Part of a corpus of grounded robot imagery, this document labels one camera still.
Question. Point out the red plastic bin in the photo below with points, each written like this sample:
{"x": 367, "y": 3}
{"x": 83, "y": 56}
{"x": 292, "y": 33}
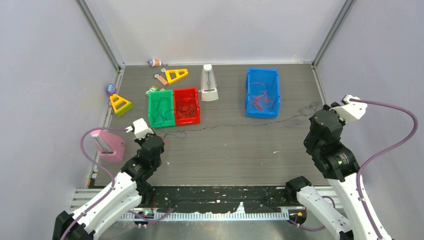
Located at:
{"x": 186, "y": 106}

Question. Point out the green plastic bin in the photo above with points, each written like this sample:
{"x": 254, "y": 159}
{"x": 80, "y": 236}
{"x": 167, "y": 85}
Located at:
{"x": 161, "y": 109}

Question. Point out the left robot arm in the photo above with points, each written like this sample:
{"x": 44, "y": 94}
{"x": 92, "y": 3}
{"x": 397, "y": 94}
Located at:
{"x": 129, "y": 189}

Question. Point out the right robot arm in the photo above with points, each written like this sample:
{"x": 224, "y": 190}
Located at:
{"x": 339, "y": 167}

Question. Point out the white metronome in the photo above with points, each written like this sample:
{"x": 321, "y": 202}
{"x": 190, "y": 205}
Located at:
{"x": 208, "y": 88}

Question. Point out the blue plastic bin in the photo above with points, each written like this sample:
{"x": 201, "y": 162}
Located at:
{"x": 263, "y": 97}

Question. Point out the yellow triangle toy rear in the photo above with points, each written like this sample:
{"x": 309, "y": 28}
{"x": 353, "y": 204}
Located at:
{"x": 174, "y": 75}

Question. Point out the yellow triangle toy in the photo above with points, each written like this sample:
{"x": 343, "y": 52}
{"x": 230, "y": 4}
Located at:
{"x": 174, "y": 75}
{"x": 119, "y": 104}

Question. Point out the tan wooden strip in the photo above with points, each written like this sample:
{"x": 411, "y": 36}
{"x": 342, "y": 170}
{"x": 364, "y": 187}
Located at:
{"x": 161, "y": 79}

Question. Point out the green toy block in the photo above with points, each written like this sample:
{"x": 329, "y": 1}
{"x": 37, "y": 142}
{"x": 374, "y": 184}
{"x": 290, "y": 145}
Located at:
{"x": 151, "y": 90}

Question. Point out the small figurine toy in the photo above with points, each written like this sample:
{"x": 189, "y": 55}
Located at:
{"x": 154, "y": 62}

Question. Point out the yellow triangle toy left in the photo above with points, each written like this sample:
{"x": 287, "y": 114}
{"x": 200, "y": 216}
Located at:
{"x": 119, "y": 104}

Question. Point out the pink metronome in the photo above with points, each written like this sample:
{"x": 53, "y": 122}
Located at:
{"x": 110, "y": 147}

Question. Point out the purple round toy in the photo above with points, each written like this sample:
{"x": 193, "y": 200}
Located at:
{"x": 110, "y": 90}

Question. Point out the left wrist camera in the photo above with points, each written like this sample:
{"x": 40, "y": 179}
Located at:
{"x": 140, "y": 129}

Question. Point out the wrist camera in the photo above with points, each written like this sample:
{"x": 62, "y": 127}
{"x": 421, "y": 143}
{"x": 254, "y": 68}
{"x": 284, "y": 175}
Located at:
{"x": 351, "y": 110}
{"x": 140, "y": 129}

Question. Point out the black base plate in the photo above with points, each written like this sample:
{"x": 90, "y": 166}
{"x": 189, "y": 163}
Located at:
{"x": 220, "y": 199}

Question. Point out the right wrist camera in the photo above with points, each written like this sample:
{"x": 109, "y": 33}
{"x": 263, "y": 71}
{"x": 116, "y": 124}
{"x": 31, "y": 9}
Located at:
{"x": 351, "y": 110}

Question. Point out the aluminium rail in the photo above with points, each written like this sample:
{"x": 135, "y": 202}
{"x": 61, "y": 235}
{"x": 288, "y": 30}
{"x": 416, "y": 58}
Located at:
{"x": 239, "y": 212}

